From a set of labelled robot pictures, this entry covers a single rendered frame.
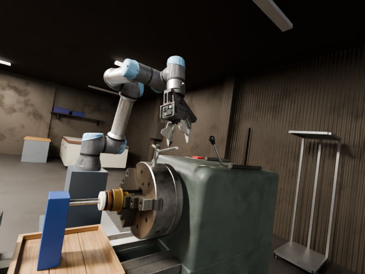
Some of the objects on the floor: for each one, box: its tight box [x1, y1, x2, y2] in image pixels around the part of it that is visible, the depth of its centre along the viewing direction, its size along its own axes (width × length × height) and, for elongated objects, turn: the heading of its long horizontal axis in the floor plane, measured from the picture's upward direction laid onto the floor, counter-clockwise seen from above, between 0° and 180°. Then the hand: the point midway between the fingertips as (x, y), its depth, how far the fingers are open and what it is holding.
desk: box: [21, 136, 51, 163], centre depth 685 cm, size 74×144×77 cm
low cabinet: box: [60, 136, 129, 171], centre depth 746 cm, size 202×259×94 cm
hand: (178, 142), depth 71 cm, fingers open, 8 cm apart
